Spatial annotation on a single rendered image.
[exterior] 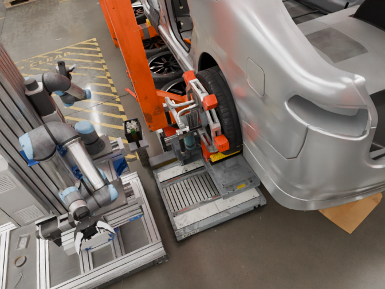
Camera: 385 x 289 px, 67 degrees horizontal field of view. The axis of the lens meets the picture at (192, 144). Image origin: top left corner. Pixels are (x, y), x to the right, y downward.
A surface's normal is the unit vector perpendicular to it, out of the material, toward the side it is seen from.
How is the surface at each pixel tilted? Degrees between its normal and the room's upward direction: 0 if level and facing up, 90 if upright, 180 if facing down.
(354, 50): 13
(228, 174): 0
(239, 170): 0
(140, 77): 90
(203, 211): 0
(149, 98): 90
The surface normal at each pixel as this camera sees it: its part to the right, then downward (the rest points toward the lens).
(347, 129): 0.10, -0.68
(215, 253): -0.15, -0.70
